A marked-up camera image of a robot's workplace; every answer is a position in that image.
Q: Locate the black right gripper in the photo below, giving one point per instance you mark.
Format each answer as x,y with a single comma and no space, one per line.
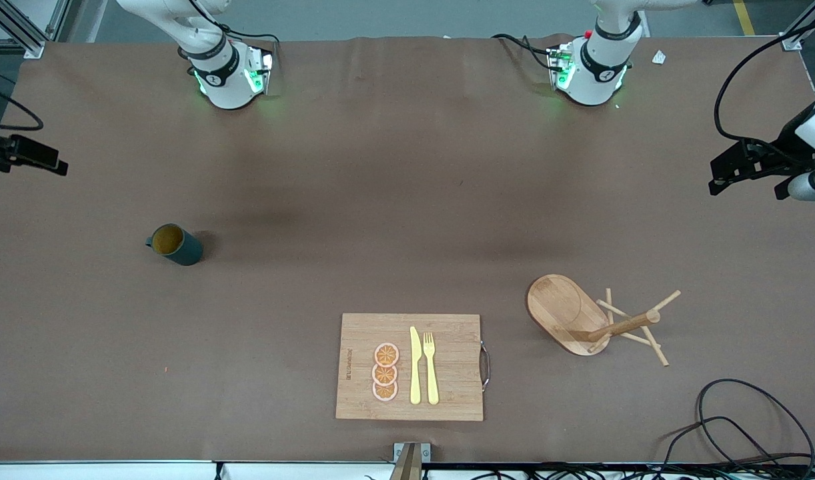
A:
1,152

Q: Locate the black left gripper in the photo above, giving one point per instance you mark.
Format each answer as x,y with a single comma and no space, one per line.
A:
762,157

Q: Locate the dark teal ribbed cup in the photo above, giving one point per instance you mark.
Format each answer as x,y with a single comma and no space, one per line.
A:
187,252

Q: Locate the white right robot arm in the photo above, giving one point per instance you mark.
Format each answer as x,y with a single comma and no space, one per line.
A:
224,80

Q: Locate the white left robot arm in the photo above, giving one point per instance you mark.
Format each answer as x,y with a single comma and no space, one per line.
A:
591,73

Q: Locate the small white paper tag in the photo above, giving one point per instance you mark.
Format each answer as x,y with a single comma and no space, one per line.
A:
659,57

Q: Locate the wooden mug tree stand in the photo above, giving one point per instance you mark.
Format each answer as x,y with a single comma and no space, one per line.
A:
554,306

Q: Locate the wooden cutting board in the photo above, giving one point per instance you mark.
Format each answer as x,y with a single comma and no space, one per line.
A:
457,386

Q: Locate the yellow plastic fork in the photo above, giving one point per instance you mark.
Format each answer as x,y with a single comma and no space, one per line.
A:
432,380

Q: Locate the yellow plastic knife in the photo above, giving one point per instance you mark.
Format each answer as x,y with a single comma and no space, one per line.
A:
415,373

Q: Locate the orange slice toy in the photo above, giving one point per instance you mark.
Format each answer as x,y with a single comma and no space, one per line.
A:
386,354

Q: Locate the aluminium frame profile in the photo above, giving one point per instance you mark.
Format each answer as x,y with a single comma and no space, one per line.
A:
34,48
791,41

